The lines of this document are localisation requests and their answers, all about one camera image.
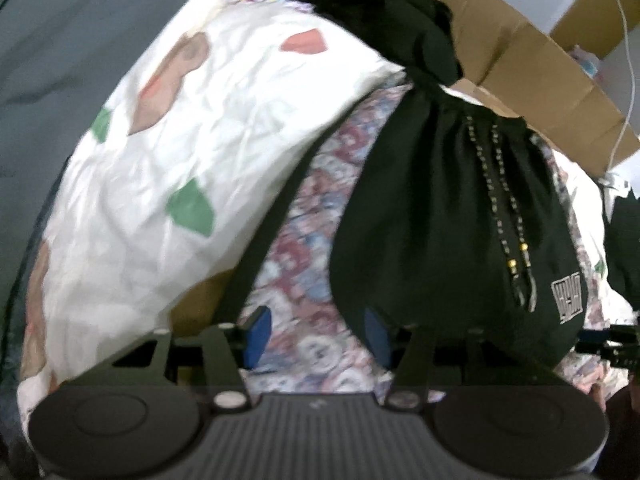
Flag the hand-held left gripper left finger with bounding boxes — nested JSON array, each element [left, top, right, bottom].
[[86, 305, 274, 410]]

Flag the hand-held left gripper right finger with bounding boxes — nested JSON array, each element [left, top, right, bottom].
[[364, 306, 556, 409]]

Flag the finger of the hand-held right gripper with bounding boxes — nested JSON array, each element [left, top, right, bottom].
[[575, 329, 619, 357]]

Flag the black drawstring shorts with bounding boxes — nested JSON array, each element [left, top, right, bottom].
[[235, 0, 586, 368]]

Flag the floral patterned cloth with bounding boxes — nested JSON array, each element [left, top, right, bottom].
[[200, 0, 638, 397]]

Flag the dark cloth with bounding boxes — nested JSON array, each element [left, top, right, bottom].
[[602, 190, 640, 298]]

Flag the white printed blanket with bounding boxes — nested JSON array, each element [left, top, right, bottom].
[[17, 0, 406, 426]]

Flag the pastel coloured item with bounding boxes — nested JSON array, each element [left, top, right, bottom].
[[571, 44, 602, 80]]

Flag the small brown cardboard box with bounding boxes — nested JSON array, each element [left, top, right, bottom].
[[550, 0, 640, 61]]

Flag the dark grey sheet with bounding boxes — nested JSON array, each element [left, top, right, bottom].
[[0, 0, 211, 411]]

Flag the white cable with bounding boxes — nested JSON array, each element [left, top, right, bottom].
[[602, 0, 632, 183]]

